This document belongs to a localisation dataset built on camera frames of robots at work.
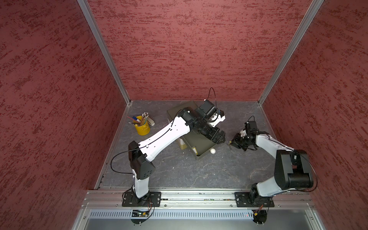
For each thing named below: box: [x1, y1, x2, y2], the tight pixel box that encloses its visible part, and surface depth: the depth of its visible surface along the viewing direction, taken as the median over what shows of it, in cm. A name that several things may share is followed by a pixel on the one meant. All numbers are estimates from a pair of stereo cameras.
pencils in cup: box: [127, 111, 150, 127], surface depth 94 cm
